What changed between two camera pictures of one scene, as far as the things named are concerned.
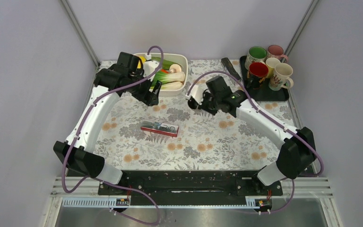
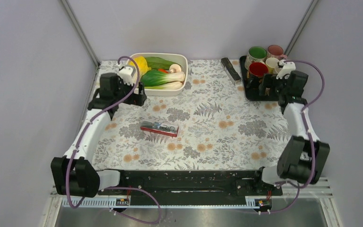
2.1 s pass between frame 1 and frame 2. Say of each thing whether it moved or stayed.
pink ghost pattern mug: stayed
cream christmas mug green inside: stayed
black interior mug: stayed
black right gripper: moved
